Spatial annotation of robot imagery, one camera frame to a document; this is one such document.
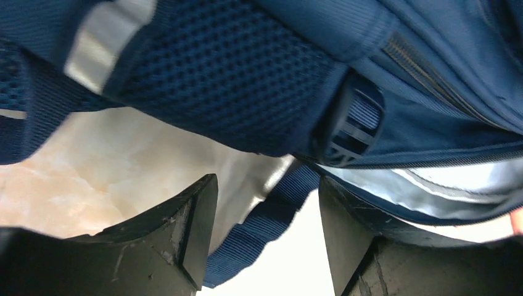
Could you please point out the navy blue student backpack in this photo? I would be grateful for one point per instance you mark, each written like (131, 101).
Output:
(353, 89)

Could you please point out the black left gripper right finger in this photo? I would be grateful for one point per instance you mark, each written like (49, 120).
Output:
(373, 253)

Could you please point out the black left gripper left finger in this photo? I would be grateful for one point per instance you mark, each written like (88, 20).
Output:
(162, 251)

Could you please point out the pink pen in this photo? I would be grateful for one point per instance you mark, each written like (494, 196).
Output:
(516, 218)

